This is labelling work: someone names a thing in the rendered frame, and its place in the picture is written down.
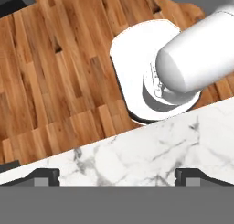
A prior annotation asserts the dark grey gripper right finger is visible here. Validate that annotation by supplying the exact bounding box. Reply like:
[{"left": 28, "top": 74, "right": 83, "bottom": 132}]
[{"left": 174, "top": 167, "right": 234, "bottom": 187}]

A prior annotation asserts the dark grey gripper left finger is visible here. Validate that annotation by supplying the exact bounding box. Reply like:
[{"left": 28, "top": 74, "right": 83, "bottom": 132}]
[{"left": 0, "top": 167, "right": 61, "bottom": 187}]

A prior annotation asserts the white rounded cylinder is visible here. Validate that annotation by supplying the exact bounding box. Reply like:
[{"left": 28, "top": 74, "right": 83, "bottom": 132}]
[{"left": 154, "top": 4, "right": 234, "bottom": 94}]

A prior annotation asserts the dark grey cabinet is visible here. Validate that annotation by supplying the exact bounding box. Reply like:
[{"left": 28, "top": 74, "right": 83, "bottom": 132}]
[{"left": 0, "top": 0, "right": 37, "bottom": 19}]

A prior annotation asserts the white round pedestal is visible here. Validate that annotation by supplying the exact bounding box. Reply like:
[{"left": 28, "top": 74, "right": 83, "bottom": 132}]
[{"left": 109, "top": 18, "right": 203, "bottom": 125}]

